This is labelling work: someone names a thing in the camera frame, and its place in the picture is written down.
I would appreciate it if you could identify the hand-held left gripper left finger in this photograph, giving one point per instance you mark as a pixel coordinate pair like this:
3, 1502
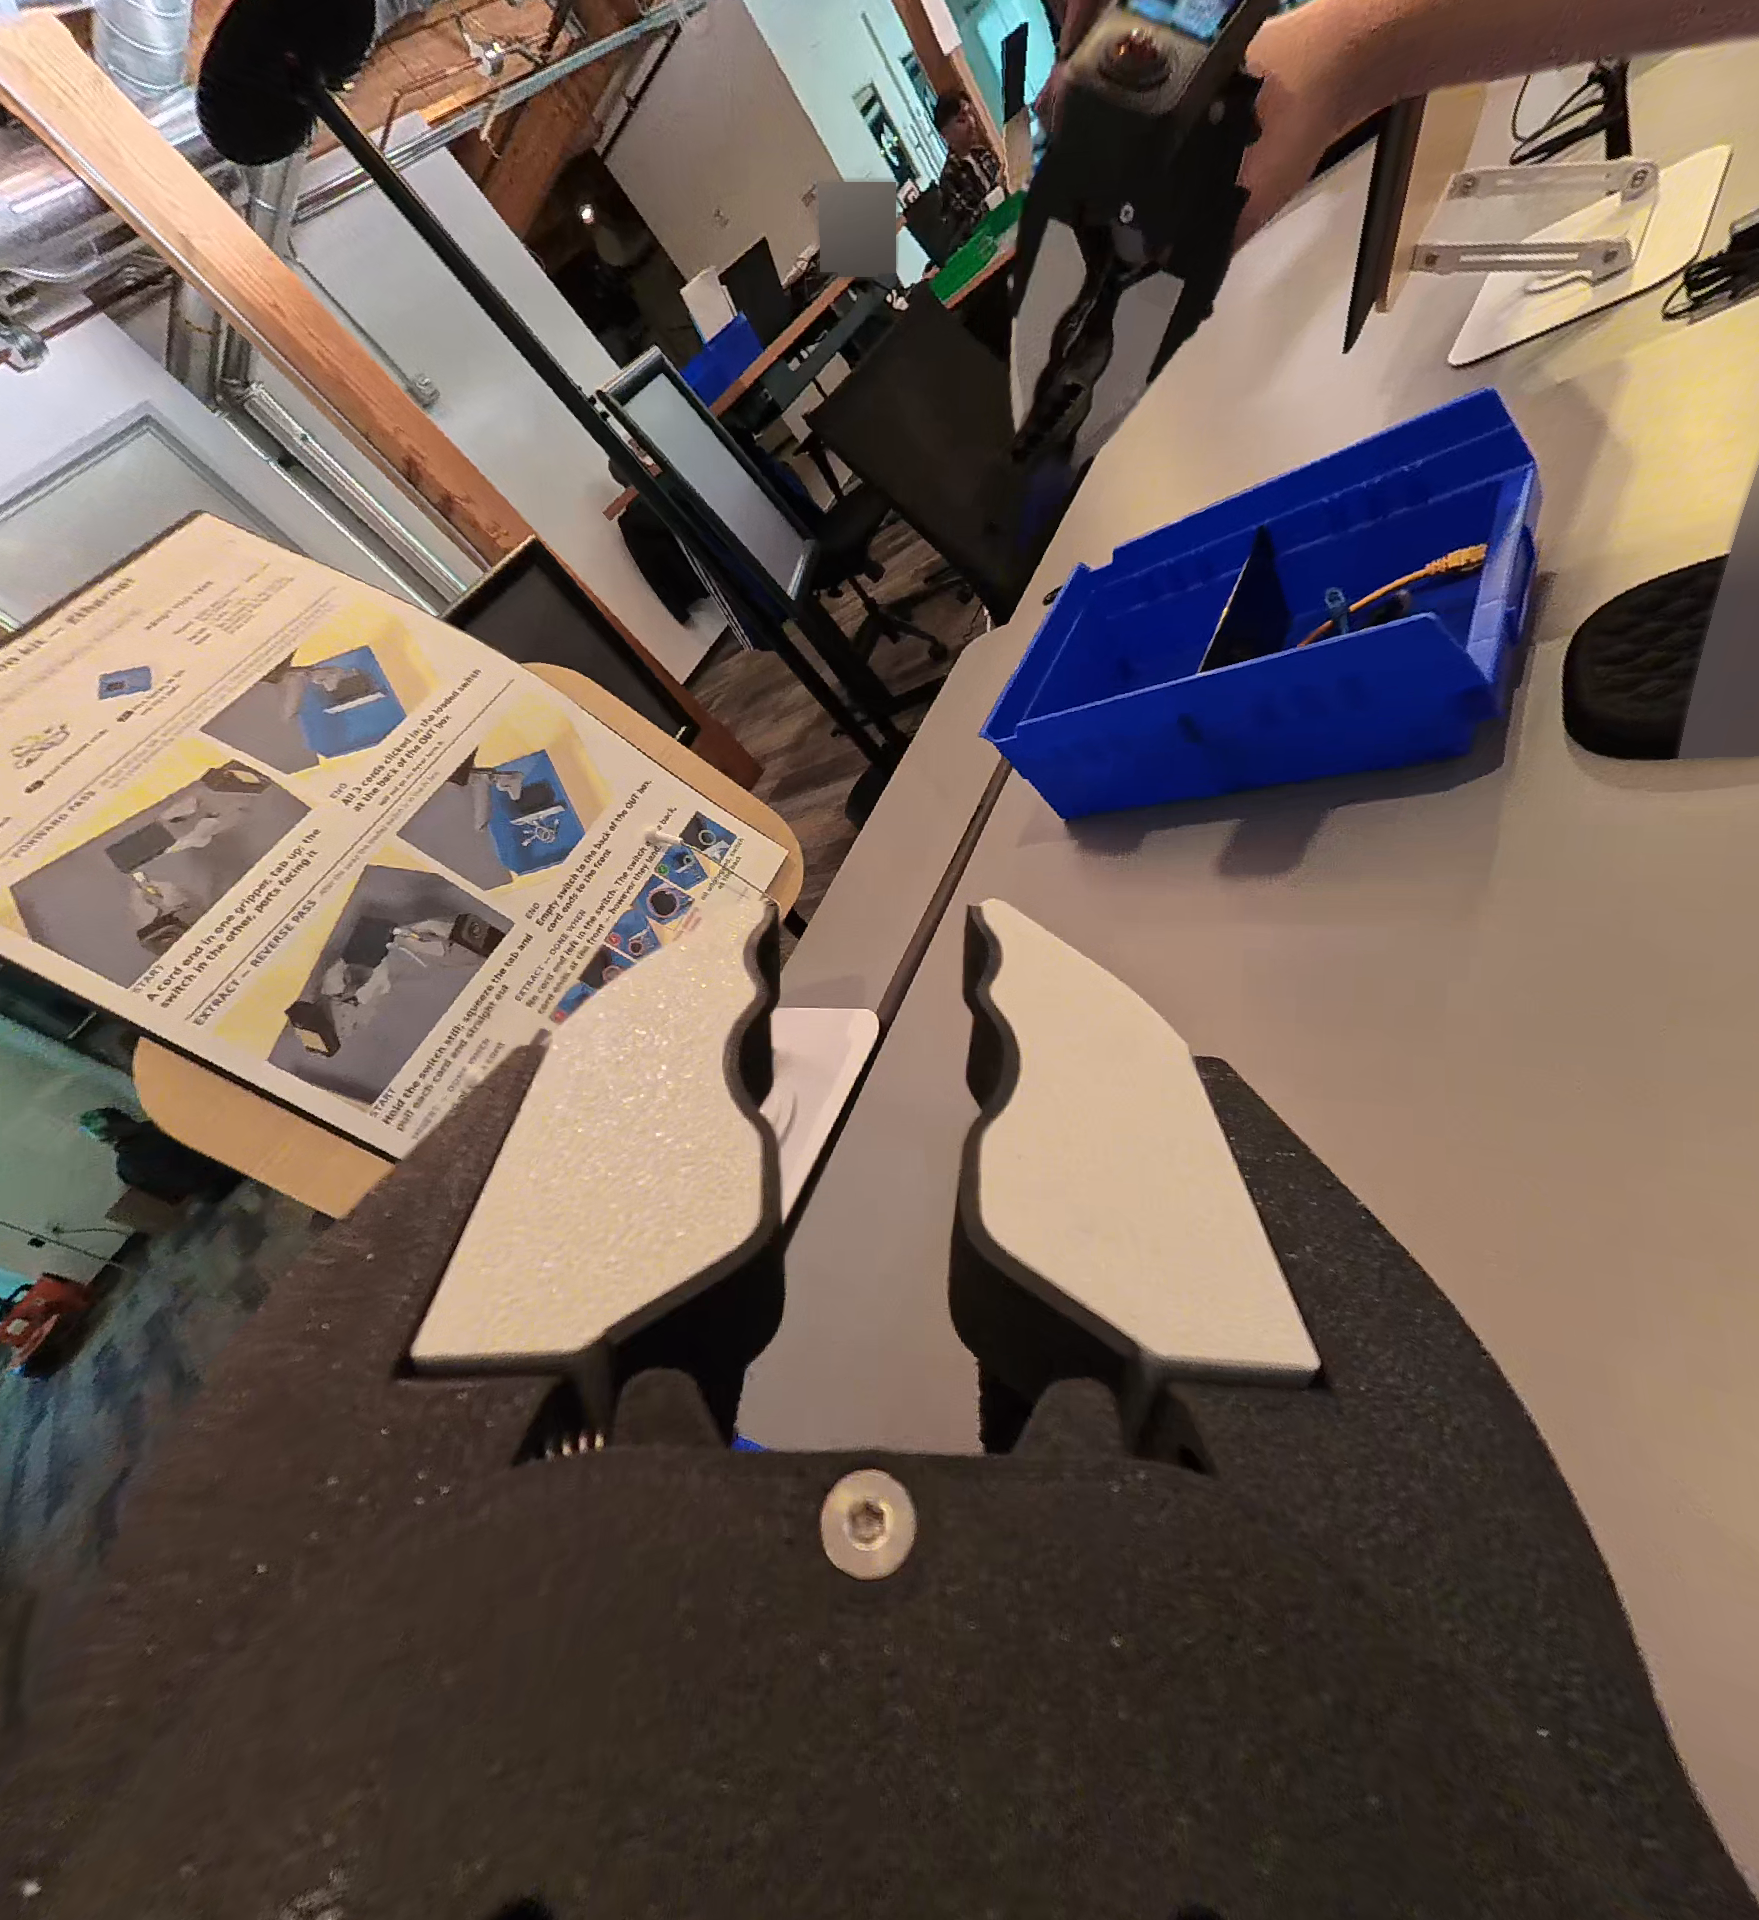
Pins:
594, 1202

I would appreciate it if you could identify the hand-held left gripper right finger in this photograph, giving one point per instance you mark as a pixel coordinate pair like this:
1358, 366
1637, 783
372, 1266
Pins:
1150, 1202

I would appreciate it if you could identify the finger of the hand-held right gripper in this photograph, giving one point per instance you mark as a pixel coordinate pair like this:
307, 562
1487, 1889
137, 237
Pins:
1065, 347

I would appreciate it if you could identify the blue plastic bin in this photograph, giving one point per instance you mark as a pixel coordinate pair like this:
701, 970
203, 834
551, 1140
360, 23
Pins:
1241, 676
724, 362

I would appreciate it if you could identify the person's right hand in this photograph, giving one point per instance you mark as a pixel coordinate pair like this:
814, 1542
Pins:
1307, 92

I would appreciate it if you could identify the black office chair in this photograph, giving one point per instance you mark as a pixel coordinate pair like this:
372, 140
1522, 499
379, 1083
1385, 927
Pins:
934, 436

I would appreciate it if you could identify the white stand base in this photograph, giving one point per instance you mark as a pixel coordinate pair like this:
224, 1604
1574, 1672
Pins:
814, 1074

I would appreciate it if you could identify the printed instruction poster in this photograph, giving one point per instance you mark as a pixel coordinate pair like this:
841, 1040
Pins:
309, 813

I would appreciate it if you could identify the small red object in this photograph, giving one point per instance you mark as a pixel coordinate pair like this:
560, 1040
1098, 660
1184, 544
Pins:
46, 1316

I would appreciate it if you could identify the black textured pad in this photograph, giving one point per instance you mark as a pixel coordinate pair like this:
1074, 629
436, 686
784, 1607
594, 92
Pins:
1647, 660

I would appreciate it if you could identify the black pole with round top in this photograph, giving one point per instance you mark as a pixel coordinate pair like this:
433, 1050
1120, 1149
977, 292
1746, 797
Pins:
282, 66

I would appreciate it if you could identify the wooden pillar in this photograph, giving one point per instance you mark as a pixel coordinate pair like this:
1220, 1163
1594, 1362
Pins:
220, 287

